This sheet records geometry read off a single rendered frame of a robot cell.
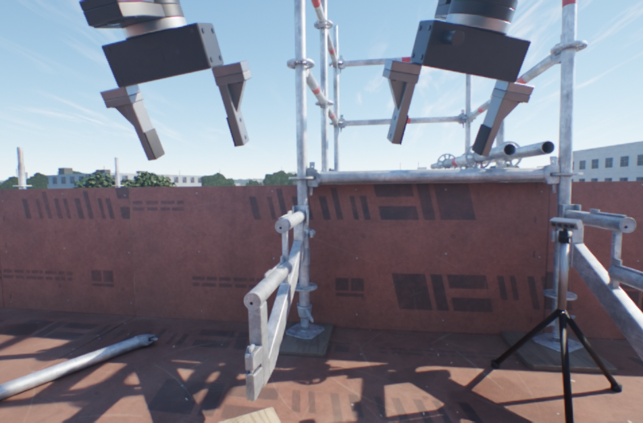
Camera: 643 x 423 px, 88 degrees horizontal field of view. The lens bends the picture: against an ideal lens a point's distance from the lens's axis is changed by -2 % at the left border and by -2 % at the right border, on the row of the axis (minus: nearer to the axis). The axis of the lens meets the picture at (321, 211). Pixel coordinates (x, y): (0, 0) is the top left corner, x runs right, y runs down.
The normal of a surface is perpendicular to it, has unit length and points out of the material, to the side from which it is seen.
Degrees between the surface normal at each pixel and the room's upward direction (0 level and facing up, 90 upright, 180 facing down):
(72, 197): 90
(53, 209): 90
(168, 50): 114
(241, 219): 90
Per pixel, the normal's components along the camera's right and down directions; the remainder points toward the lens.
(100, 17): -0.10, 0.47
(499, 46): 0.11, 0.47
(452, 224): -0.15, 0.07
